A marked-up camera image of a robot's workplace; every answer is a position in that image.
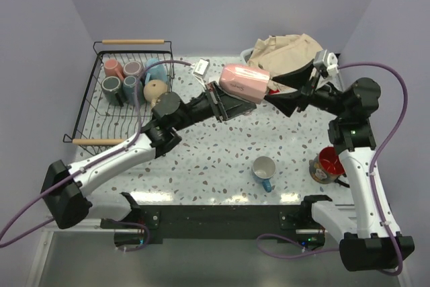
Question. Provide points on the white plastic basin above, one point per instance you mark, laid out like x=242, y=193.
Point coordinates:
x=245, y=55

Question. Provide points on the beige cloth bag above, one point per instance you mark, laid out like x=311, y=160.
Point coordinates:
x=284, y=54

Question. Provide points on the pale pink mug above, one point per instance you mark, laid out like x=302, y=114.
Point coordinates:
x=245, y=82

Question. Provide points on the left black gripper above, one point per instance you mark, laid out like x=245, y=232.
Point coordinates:
x=227, y=106

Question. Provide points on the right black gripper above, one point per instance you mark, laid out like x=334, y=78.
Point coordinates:
x=287, y=103

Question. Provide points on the salmon pink mug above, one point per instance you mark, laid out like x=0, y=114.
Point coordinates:
x=112, y=68

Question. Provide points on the red inside patterned mug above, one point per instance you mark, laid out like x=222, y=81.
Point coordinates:
x=326, y=168

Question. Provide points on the dark green glossy mug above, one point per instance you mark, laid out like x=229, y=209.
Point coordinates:
x=112, y=90

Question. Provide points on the blue speckled mug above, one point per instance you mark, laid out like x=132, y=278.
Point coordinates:
x=263, y=169

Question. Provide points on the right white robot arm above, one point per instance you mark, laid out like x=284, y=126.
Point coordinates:
x=373, y=241

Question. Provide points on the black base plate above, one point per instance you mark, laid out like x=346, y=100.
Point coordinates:
x=218, y=222

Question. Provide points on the tan glazed round mug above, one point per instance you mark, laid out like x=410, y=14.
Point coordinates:
x=153, y=90

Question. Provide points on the light blue faceted mug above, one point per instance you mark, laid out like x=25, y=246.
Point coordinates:
x=157, y=72

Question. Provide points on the grey green faceted mug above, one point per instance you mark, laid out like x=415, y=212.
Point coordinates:
x=133, y=90

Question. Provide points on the black wire dish rack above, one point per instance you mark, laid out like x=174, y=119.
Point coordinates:
x=99, y=124

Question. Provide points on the purple mug black handle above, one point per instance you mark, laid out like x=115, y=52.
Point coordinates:
x=133, y=68

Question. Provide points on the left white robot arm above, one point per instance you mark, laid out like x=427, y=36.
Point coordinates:
x=67, y=188

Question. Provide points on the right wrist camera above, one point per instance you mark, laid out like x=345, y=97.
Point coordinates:
x=326, y=63

